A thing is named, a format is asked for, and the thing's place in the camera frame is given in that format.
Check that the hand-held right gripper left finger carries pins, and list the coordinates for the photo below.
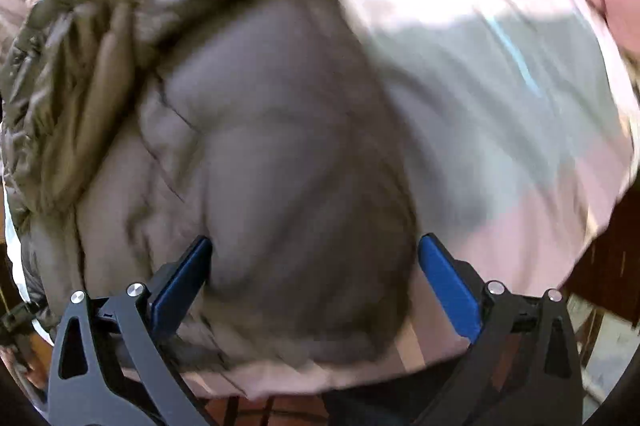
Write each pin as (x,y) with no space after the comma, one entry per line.
(182,278)

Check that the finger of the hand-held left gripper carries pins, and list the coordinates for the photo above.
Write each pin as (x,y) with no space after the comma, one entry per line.
(15,323)

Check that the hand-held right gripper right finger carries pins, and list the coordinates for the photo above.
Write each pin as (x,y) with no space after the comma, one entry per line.
(447,281)

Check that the olive hooded puffer jacket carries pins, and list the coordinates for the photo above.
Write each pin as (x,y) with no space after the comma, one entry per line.
(250,155)

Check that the person's dark clothing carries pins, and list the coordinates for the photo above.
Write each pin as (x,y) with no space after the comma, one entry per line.
(370,406)

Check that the pastel patchwork bed sheet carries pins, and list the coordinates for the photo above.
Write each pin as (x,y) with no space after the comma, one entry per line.
(500,105)

